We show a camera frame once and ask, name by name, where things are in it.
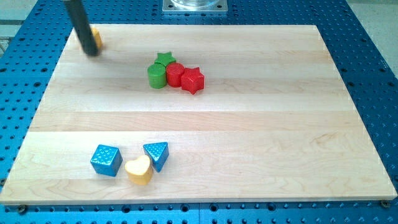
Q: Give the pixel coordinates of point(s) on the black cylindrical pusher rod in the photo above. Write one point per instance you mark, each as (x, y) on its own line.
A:
(81, 25)

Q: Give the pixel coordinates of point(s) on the green star block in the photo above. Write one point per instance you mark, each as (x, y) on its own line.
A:
(165, 59)

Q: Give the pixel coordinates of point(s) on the light wooden board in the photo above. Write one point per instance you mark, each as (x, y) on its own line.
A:
(274, 122)

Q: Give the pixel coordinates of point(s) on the red star block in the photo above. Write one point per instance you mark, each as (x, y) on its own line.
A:
(192, 80)

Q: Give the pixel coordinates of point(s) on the left board clamp screw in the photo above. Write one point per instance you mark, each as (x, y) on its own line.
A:
(22, 209)

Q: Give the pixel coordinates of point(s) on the board clamp screw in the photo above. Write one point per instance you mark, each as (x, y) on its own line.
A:
(385, 203)
(22, 209)

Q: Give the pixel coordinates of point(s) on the right board clamp screw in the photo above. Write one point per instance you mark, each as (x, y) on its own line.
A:
(385, 203)

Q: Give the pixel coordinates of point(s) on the yellow block behind rod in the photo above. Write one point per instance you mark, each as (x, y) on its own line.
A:
(97, 37)

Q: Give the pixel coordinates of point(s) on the green cylinder block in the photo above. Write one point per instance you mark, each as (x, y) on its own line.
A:
(157, 75)

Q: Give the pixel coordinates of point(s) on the red cylinder block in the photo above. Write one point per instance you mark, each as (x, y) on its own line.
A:
(174, 71)

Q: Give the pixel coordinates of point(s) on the blue cube block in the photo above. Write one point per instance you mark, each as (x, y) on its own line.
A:
(106, 160)

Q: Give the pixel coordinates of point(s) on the blue triangle block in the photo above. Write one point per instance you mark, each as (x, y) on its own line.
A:
(158, 152)

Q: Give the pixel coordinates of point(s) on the yellow heart block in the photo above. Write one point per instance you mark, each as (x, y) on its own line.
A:
(139, 171)

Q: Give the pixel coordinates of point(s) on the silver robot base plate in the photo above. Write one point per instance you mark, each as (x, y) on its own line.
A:
(194, 5)

